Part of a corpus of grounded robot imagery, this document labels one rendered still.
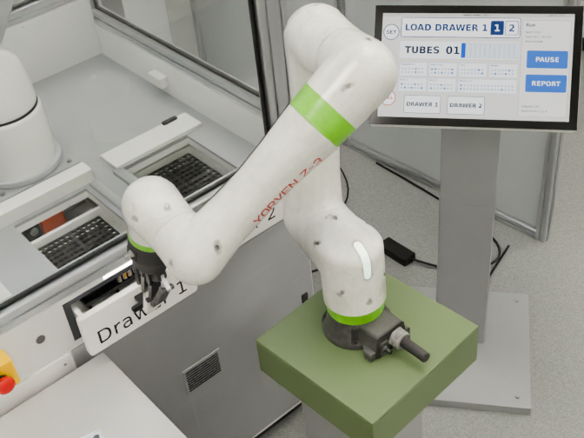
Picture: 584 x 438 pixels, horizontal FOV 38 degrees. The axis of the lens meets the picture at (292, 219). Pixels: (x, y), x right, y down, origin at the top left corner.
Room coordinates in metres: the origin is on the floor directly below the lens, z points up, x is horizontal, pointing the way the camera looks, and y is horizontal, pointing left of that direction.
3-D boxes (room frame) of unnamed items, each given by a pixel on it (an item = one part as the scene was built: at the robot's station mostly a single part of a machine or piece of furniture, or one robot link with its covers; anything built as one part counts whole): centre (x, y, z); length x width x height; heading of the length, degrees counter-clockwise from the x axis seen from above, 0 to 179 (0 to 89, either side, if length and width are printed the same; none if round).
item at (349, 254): (1.28, -0.10, 1.02); 0.16 x 0.13 x 0.19; 22
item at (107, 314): (1.39, 0.36, 0.87); 0.29 x 0.02 x 0.11; 127
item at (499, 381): (1.92, -0.51, 0.51); 0.50 x 0.45 x 1.02; 165
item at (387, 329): (1.22, -0.14, 0.89); 0.26 x 0.15 x 0.06; 36
